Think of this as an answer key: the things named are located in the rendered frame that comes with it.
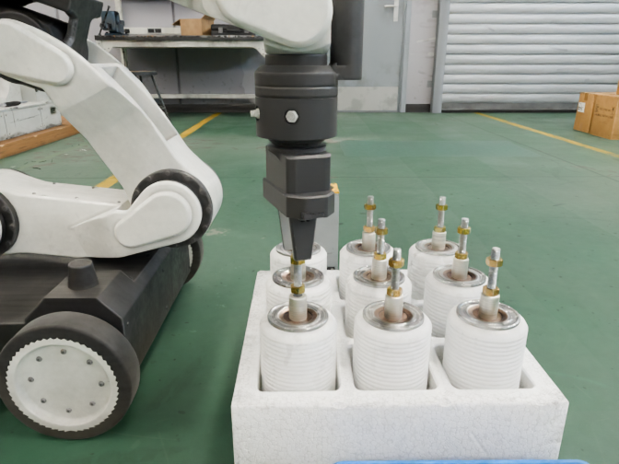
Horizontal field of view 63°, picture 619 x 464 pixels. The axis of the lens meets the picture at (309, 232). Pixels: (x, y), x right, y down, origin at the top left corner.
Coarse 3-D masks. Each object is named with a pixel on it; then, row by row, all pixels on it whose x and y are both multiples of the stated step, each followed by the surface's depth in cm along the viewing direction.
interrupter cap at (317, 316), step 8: (280, 304) 65; (288, 304) 65; (312, 304) 65; (272, 312) 63; (280, 312) 63; (288, 312) 63; (312, 312) 63; (320, 312) 63; (272, 320) 60; (280, 320) 61; (288, 320) 61; (304, 320) 61; (312, 320) 61; (320, 320) 61; (280, 328) 59; (288, 328) 59; (296, 328) 59; (304, 328) 59; (312, 328) 59
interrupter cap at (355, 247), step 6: (354, 240) 87; (360, 240) 88; (348, 246) 85; (354, 246) 85; (360, 246) 86; (384, 246) 85; (390, 246) 85; (354, 252) 82; (360, 252) 82; (366, 252) 82; (372, 252) 82
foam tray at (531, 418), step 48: (336, 288) 86; (336, 336) 71; (240, 384) 61; (336, 384) 66; (432, 384) 63; (528, 384) 63; (240, 432) 58; (288, 432) 58; (336, 432) 58; (384, 432) 59; (432, 432) 59; (480, 432) 59; (528, 432) 59
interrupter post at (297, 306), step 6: (294, 300) 60; (300, 300) 60; (306, 300) 61; (294, 306) 61; (300, 306) 61; (306, 306) 61; (294, 312) 61; (300, 312) 61; (306, 312) 62; (294, 318) 61; (300, 318) 61; (306, 318) 62
